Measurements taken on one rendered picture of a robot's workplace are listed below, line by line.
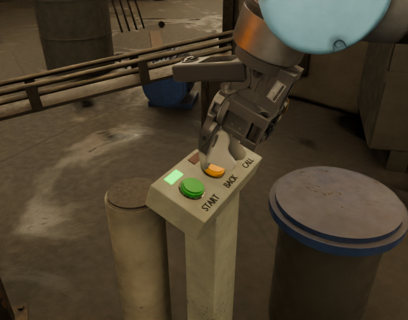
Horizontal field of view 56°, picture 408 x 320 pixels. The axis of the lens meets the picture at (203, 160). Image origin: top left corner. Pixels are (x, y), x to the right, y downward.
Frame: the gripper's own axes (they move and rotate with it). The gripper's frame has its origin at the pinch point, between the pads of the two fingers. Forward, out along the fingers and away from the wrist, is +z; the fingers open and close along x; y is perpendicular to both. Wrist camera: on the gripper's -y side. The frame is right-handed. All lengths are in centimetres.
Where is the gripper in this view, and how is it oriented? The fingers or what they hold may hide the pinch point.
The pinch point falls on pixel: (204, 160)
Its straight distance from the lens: 59.8
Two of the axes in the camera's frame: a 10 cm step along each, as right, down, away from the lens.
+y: 8.2, 5.3, -2.3
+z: -2.9, 7.3, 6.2
